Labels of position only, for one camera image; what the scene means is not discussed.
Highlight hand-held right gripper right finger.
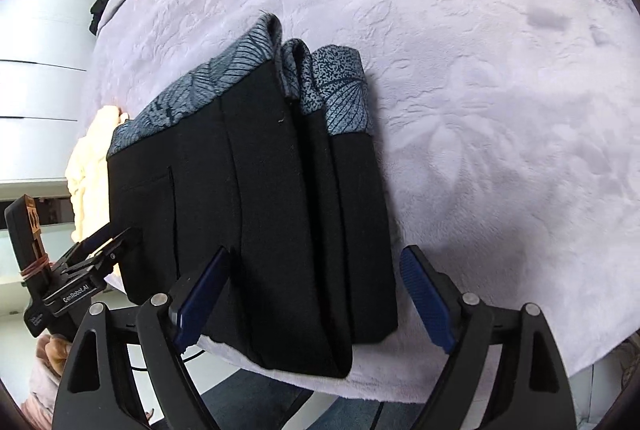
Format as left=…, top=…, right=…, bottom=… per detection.
left=399, top=245, right=576, bottom=430

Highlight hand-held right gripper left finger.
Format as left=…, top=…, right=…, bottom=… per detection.
left=52, top=246, right=232, bottom=430

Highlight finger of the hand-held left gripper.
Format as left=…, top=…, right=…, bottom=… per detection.
left=97, top=227, right=144, bottom=262
left=70, top=223, right=120, bottom=257

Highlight black pants with patterned waistband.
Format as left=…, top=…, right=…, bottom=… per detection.
left=106, top=9, right=399, bottom=379

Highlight person's left forearm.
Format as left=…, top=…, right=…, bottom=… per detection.
left=21, top=344, right=63, bottom=427

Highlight person's left hand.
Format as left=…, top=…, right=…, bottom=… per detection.
left=44, top=334, right=77, bottom=377

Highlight pale yellow cloth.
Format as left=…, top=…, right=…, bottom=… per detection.
left=65, top=105, right=133, bottom=245

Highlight white drawer cabinet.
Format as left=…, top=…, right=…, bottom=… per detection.
left=0, top=0, right=101, bottom=316

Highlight lavender embossed blanket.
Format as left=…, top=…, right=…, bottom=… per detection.
left=75, top=0, right=638, bottom=406

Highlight black cable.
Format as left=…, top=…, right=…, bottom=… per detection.
left=124, top=344, right=207, bottom=373

